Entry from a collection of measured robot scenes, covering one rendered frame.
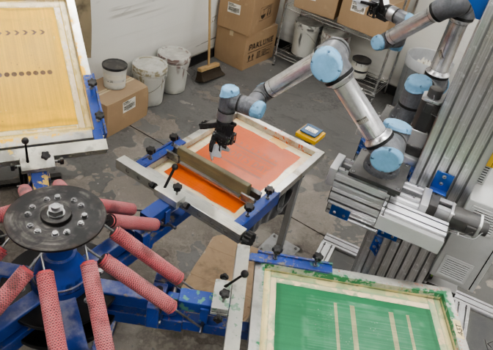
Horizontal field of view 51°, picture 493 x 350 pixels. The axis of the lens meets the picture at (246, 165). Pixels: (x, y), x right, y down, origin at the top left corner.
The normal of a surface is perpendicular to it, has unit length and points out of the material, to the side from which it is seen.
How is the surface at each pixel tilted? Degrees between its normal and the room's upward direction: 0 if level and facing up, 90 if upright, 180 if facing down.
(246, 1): 89
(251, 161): 0
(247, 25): 90
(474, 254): 90
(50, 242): 0
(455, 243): 90
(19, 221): 0
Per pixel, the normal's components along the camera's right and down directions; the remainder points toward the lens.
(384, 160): -0.29, 0.61
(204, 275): 0.20, -0.78
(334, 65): -0.47, 0.41
